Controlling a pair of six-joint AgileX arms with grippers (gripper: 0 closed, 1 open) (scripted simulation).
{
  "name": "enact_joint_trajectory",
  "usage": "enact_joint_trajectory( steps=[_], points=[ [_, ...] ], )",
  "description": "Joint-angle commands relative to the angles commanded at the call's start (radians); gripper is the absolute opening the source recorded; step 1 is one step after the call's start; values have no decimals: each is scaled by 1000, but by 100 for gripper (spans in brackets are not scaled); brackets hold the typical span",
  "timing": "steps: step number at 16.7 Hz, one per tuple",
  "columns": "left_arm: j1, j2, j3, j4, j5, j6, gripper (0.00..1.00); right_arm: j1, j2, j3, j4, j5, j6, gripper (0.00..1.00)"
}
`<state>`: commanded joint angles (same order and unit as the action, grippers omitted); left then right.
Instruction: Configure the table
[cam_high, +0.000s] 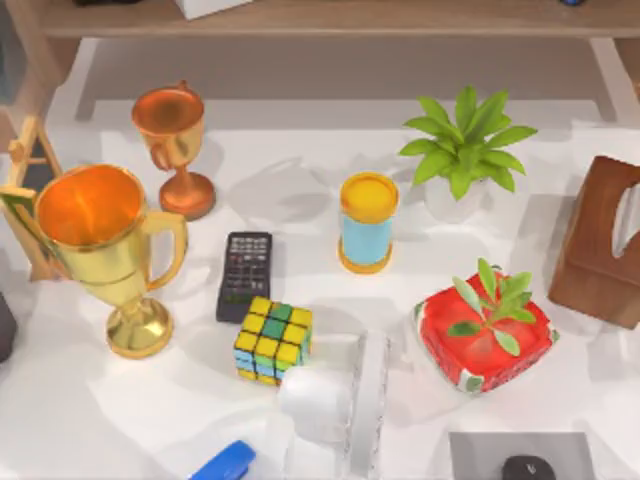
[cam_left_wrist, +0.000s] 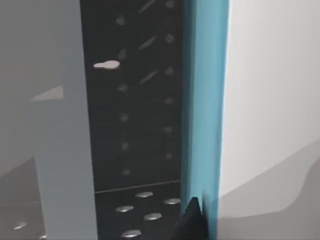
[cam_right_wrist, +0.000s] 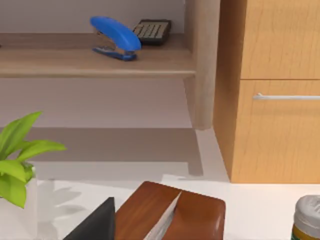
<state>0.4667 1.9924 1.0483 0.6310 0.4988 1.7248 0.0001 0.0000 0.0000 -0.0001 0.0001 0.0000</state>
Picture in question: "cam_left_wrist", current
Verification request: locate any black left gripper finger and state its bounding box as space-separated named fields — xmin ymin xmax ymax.
xmin=169 ymin=196 xmax=210 ymax=240

